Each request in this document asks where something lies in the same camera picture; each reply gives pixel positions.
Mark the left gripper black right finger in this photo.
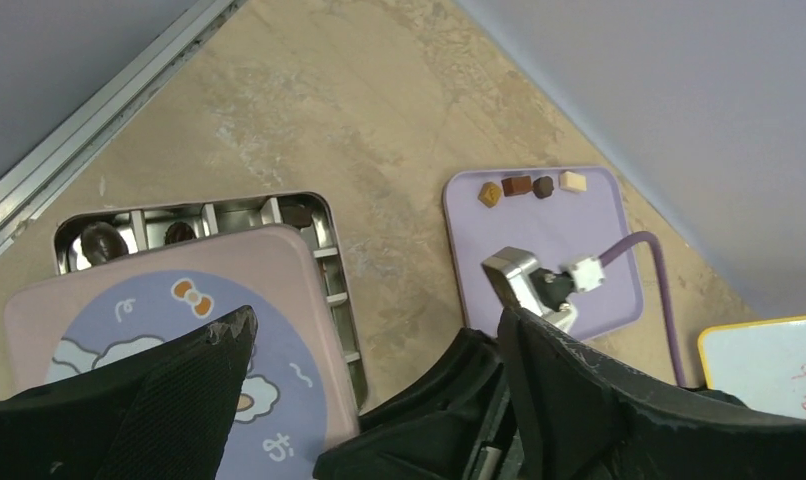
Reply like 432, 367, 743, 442
497, 308, 806, 479

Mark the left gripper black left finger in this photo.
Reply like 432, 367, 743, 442
0, 306, 258, 479

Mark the pink divided chocolate tin box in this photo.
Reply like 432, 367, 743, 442
53, 191, 369, 410

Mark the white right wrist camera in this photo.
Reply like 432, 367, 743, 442
481, 247, 605, 333

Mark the silver square tin lid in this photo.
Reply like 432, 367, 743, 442
4, 226, 359, 479

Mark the aluminium frame rail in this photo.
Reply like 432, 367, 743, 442
0, 1, 239, 255

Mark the white chocolate piece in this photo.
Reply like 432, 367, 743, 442
559, 171, 587, 193

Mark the yellow framed whiteboard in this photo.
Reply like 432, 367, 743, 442
697, 316, 806, 420

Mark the round dark chocolate piece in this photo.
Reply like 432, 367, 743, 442
532, 175, 555, 199

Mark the lavender plastic tray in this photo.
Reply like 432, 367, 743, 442
443, 166, 644, 340

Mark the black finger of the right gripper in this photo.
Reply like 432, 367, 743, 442
313, 328, 509, 480

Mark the caramel chocolate piece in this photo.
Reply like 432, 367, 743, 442
477, 182, 503, 208

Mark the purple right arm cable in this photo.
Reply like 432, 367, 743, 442
598, 231, 689, 389

